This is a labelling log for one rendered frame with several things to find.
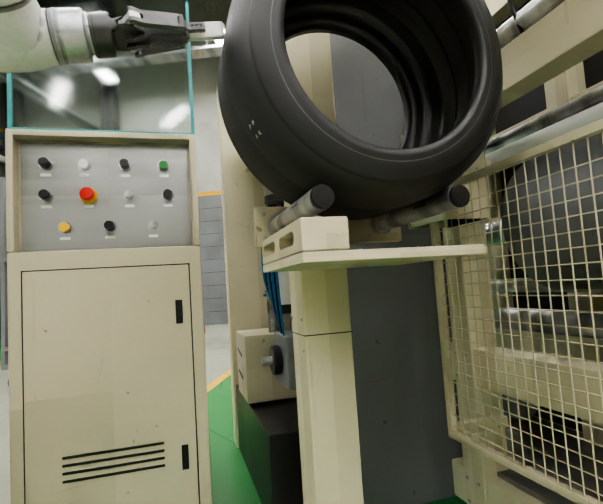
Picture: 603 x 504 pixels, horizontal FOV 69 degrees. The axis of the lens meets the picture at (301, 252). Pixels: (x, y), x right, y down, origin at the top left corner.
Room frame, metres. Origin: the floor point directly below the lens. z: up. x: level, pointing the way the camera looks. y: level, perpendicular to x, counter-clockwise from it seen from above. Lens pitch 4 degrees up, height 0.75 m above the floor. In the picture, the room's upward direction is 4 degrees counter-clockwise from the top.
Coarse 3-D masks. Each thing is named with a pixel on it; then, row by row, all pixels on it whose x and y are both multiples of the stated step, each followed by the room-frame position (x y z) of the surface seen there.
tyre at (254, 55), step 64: (256, 0) 0.71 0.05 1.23; (320, 0) 1.01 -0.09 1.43; (384, 0) 1.01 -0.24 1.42; (448, 0) 0.92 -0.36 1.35; (256, 64) 0.71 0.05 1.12; (384, 64) 1.11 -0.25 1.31; (448, 64) 1.02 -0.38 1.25; (320, 128) 0.73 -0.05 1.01; (448, 128) 1.05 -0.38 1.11; (384, 192) 0.80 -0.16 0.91
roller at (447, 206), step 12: (444, 192) 0.85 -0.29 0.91; (456, 192) 0.83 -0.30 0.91; (468, 192) 0.84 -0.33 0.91; (420, 204) 0.93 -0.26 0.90; (432, 204) 0.89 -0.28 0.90; (444, 204) 0.86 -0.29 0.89; (456, 204) 0.83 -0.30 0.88; (384, 216) 1.10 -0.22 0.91; (396, 216) 1.04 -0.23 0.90; (408, 216) 0.99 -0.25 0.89; (420, 216) 0.96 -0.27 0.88; (384, 228) 1.13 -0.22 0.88
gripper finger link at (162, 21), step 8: (128, 8) 0.71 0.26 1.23; (136, 8) 0.71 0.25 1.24; (144, 16) 0.72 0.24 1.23; (152, 16) 0.73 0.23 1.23; (160, 16) 0.74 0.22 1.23; (168, 16) 0.74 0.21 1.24; (176, 16) 0.75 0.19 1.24; (136, 24) 0.72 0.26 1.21; (144, 24) 0.73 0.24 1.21; (152, 24) 0.73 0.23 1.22; (160, 24) 0.73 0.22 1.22; (168, 24) 0.74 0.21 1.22; (176, 24) 0.75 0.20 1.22
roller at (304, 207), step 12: (312, 192) 0.75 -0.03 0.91; (324, 192) 0.76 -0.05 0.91; (300, 204) 0.82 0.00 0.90; (312, 204) 0.76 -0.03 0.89; (324, 204) 0.76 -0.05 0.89; (276, 216) 1.04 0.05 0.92; (288, 216) 0.91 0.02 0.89; (300, 216) 0.85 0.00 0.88; (312, 216) 0.83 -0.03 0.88; (276, 228) 1.04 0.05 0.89
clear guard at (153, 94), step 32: (64, 0) 1.34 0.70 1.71; (96, 0) 1.36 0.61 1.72; (128, 0) 1.39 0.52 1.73; (160, 0) 1.42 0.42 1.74; (96, 64) 1.36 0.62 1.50; (128, 64) 1.39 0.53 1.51; (160, 64) 1.42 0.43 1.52; (32, 96) 1.31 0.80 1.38; (64, 96) 1.33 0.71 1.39; (96, 96) 1.36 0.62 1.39; (128, 96) 1.39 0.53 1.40; (160, 96) 1.41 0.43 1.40; (192, 96) 1.44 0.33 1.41; (32, 128) 1.30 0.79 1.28; (64, 128) 1.33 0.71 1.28; (96, 128) 1.36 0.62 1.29; (128, 128) 1.39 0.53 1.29; (160, 128) 1.41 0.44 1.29; (192, 128) 1.44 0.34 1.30
